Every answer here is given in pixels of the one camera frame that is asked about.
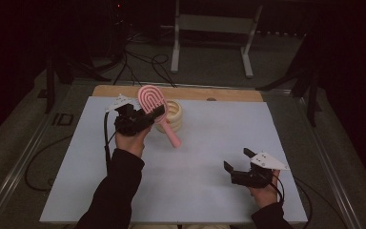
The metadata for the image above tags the white metal stand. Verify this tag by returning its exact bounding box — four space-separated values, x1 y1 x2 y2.
170 0 264 79

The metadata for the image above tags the wooden board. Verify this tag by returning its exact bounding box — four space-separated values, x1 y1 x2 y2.
91 84 264 103

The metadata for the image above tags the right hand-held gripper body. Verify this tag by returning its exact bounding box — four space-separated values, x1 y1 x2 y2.
232 152 290 189

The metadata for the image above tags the pink hairbrush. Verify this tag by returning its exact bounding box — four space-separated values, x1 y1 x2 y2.
136 84 183 149

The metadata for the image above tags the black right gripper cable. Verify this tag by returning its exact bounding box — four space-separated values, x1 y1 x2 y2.
260 172 286 205

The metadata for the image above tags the cream ribbed cup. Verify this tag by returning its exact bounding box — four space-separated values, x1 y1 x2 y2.
154 99 184 135

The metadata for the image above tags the black rectangular floor bracket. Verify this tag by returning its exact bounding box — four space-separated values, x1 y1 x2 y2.
51 113 75 127

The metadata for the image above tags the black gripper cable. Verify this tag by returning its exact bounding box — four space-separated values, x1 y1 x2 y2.
260 172 286 205
103 111 118 176

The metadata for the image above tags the white table board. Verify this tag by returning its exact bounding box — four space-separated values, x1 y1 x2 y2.
39 95 309 224

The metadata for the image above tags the person's left hand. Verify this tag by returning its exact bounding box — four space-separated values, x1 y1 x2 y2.
114 124 153 159

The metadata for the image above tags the black floor cable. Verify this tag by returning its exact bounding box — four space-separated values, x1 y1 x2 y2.
24 135 73 193

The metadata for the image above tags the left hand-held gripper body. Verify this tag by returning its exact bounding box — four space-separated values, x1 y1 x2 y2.
104 94 153 137

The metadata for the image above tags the black stand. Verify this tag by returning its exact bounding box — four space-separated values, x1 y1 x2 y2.
255 30 323 128
37 52 112 115

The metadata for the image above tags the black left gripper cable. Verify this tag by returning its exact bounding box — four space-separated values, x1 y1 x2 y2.
103 111 118 176

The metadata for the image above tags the person's right hand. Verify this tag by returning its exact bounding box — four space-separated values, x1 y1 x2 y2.
249 169 281 209

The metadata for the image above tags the bundle of black cables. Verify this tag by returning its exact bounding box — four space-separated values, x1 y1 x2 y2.
112 30 178 89

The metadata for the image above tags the metal floor rail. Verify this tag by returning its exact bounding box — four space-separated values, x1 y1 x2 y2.
294 94 365 229
0 85 74 229

